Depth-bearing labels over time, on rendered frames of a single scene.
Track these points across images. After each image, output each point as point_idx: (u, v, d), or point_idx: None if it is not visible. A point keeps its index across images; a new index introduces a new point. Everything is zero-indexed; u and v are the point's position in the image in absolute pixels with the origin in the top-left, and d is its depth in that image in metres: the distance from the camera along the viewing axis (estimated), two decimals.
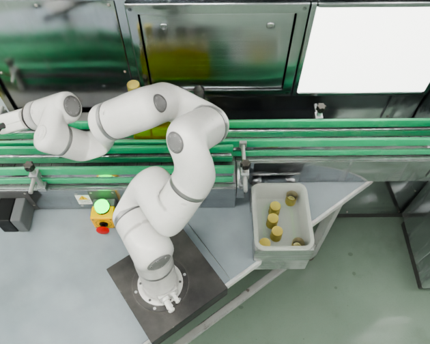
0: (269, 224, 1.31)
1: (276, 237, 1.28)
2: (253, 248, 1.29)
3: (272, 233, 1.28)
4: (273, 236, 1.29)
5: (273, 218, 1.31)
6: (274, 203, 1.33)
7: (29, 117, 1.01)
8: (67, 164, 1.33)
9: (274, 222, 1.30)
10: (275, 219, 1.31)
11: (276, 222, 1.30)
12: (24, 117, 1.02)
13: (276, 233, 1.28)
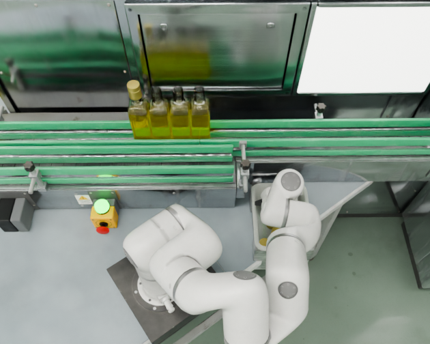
0: None
1: None
2: (253, 248, 1.29)
3: (272, 233, 1.28)
4: None
5: None
6: None
7: (269, 191, 1.17)
8: (67, 164, 1.33)
9: None
10: None
11: None
12: (269, 192, 1.19)
13: None
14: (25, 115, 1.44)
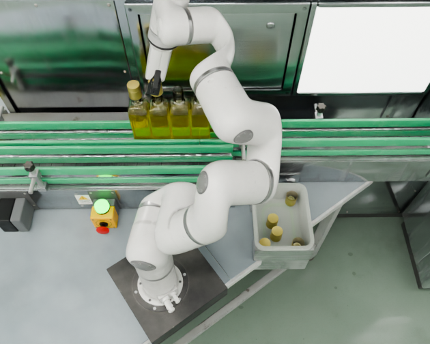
0: (269, 224, 1.31)
1: (276, 237, 1.28)
2: (253, 248, 1.29)
3: (272, 233, 1.28)
4: (273, 236, 1.29)
5: (273, 218, 1.31)
6: (151, 81, 1.12)
7: None
8: (67, 164, 1.33)
9: (274, 222, 1.30)
10: (275, 219, 1.31)
11: (276, 222, 1.30)
12: (161, 46, 0.98)
13: (276, 233, 1.28)
14: (25, 115, 1.44)
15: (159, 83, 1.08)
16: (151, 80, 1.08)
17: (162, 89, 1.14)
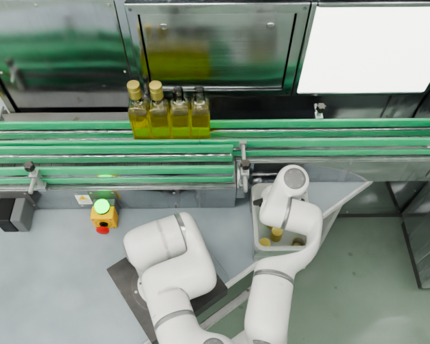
0: None
1: (276, 237, 1.28)
2: (253, 248, 1.29)
3: (272, 233, 1.28)
4: (273, 236, 1.29)
5: None
6: (152, 85, 1.13)
7: None
8: (67, 164, 1.33)
9: None
10: None
11: None
12: None
13: (276, 233, 1.28)
14: (25, 115, 1.44)
15: None
16: None
17: (162, 93, 1.16)
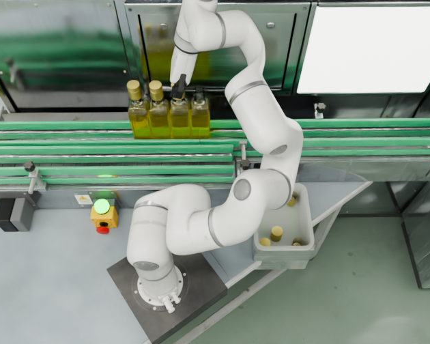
0: None
1: (276, 237, 1.28)
2: (253, 248, 1.29)
3: (272, 233, 1.28)
4: (273, 236, 1.29)
5: (177, 83, 1.14)
6: (152, 85, 1.13)
7: (190, 44, 0.98)
8: (67, 164, 1.33)
9: None
10: (179, 82, 1.14)
11: None
12: (188, 50, 0.99)
13: (276, 233, 1.28)
14: (25, 115, 1.44)
15: (183, 87, 1.10)
16: (176, 84, 1.09)
17: (162, 93, 1.16)
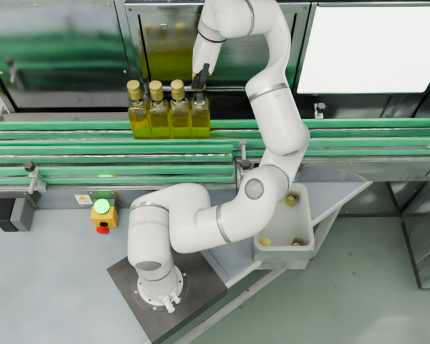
0: (182, 90, 1.14)
1: None
2: (253, 248, 1.29)
3: None
4: None
5: (177, 83, 1.14)
6: (152, 85, 1.13)
7: (215, 32, 0.95)
8: (67, 164, 1.33)
9: (183, 83, 1.14)
10: (179, 82, 1.14)
11: (183, 82, 1.14)
12: (212, 38, 0.96)
13: (201, 74, 1.10)
14: (25, 115, 1.44)
15: (205, 77, 1.07)
16: (198, 74, 1.06)
17: (162, 93, 1.16)
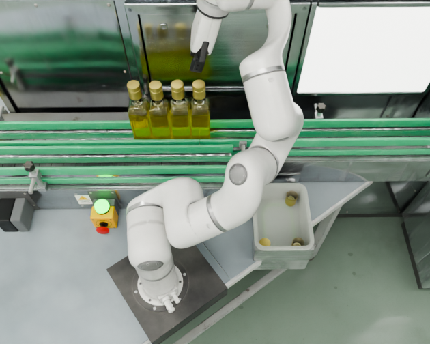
0: (182, 90, 1.14)
1: (205, 87, 1.14)
2: (253, 248, 1.29)
3: (201, 88, 1.13)
4: (203, 91, 1.14)
5: (177, 83, 1.14)
6: (152, 85, 1.13)
7: (214, 7, 0.89)
8: (67, 164, 1.33)
9: (183, 83, 1.14)
10: (179, 82, 1.14)
11: (183, 82, 1.14)
12: (211, 13, 0.91)
13: (201, 84, 1.13)
14: (25, 115, 1.44)
15: (205, 58, 1.01)
16: (196, 54, 1.00)
17: (162, 93, 1.16)
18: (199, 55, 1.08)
